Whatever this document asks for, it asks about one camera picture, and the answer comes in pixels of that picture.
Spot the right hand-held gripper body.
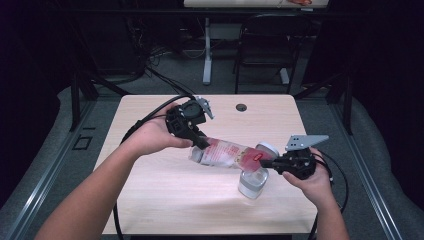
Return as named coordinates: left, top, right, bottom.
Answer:
left=274, top=134, right=330, bottom=181

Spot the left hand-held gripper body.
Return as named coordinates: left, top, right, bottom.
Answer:
left=165, top=95, right=216, bottom=139

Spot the white container lid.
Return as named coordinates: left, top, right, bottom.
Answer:
left=255, top=141, right=281, bottom=160

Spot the clear plastic container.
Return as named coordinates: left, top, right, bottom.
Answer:
left=237, top=167, right=270, bottom=200

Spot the clear red white plastic bag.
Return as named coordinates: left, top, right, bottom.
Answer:
left=188, top=136, right=279, bottom=174

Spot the person's right hand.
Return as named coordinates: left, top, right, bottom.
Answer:
left=282, top=147, right=335, bottom=210

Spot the person's left hand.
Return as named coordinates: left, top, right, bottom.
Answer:
left=123, top=102, right=194, bottom=158

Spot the white desk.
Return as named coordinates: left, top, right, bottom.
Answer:
left=183, top=0, right=329, bottom=87

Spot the black metal stand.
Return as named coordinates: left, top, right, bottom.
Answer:
left=293, top=69, right=354, bottom=136
left=68, top=64, right=133, bottom=133

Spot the black chair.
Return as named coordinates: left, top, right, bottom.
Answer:
left=232, top=12, right=316, bottom=95

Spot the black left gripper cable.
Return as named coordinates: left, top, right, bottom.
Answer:
left=112, top=94, right=196, bottom=240

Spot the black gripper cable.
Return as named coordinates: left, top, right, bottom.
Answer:
left=112, top=94, right=196, bottom=240
left=313, top=150, right=335, bottom=184

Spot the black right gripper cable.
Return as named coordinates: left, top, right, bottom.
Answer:
left=313, top=150, right=335, bottom=184

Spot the bundle of floor cables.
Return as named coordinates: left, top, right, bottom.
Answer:
left=124, top=18, right=198, bottom=96

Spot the black looped cable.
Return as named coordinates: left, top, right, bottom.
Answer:
left=308, top=151, right=350, bottom=240

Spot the metal floor rail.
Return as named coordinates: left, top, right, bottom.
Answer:
left=328, top=99, right=406, bottom=240
left=0, top=99, right=98, bottom=240

